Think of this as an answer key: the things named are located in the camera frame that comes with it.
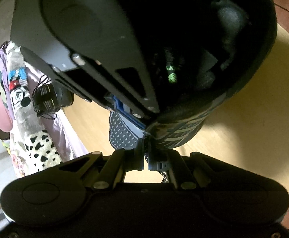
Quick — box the black speckled shoelace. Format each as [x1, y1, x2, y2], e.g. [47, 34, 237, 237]
[143, 133, 169, 184]

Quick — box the black sneaker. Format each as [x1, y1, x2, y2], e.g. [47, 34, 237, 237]
[108, 93, 227, 149]
[32, 75, 74, 120]

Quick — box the purple bed sheet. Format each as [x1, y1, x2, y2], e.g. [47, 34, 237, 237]
[25, 62, 89, 162]

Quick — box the cartoon patchwork blanket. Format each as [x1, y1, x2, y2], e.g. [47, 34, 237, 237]
[0, 41, 62, 178]

